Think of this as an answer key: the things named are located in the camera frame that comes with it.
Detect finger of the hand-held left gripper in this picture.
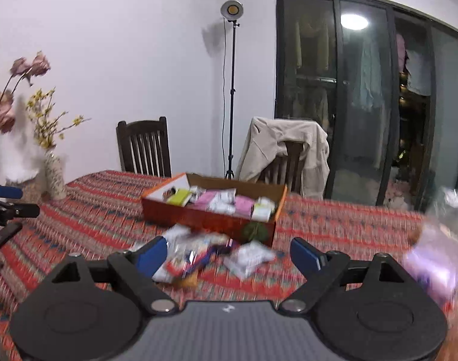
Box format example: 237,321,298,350
0,201,41,256
0,184,24,201

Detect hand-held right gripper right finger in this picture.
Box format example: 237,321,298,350
279,237,406,313

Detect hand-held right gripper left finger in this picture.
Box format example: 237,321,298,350
50,235,179,316

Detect pile of silver snack packets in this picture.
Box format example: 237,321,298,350
152,224,276,290

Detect orange cardboard box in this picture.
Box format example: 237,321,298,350
141,173,288,248

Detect heap of mixed sorted packets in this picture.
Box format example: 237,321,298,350
165,185,278,222

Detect green snack packet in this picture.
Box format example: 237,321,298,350
167,189,193,207

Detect pink snack packet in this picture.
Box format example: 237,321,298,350
195,192,224,210
234,196,255,218

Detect white fluffy flowers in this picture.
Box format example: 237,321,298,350
0,94,45,183

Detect patterned beige vase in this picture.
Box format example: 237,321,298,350
44,150,67,201

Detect pink flowers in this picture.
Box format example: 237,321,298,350
0,24,51,147

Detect yellow flower branches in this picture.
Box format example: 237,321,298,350
26,88,90,151

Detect dark wooden chair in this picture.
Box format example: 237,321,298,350
259,141,305,194
116,116,172,178

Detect beige jacket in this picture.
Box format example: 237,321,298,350
237,116,330,200

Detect purple tissue pack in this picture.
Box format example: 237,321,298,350
404,229,458,298

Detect clear plastic bag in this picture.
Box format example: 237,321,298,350
426,186,458,241

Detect glass sliding door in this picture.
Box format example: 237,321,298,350
275,0,458,211

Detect studio light on stand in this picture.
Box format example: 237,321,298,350
220,0,246,179

